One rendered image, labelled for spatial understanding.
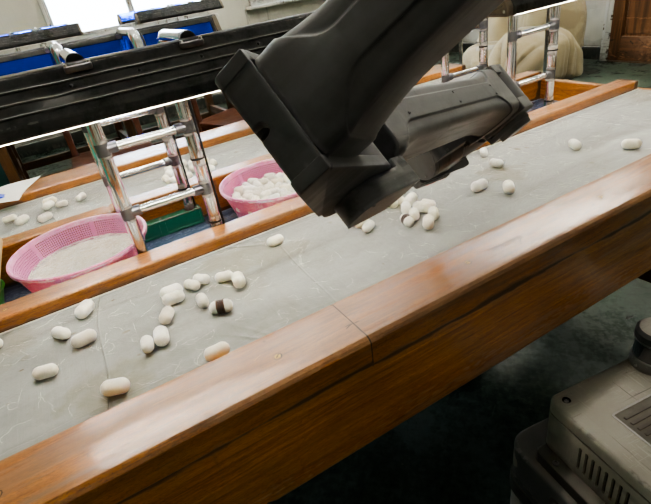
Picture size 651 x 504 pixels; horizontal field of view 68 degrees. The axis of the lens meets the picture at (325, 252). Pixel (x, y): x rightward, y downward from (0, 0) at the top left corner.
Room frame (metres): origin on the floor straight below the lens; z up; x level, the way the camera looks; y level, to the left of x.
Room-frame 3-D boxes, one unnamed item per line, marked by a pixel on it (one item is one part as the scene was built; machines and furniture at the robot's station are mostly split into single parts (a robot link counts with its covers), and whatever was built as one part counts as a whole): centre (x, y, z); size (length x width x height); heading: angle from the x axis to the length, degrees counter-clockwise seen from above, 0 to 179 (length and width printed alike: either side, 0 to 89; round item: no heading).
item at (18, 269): (0.90, 0.48, 0.72); 0.27 x 0.27 x 0.10
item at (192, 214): (1.15, 0.41, 0.90); 0.20 x 0.19 x 0.45; 115
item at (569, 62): (3.62, -1.67, 0.40); 0.74 x 0.56 x 0.38; 119
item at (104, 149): (0.79, 0.24, 0.90); 0.20 x 0.19 x 0.45; 115
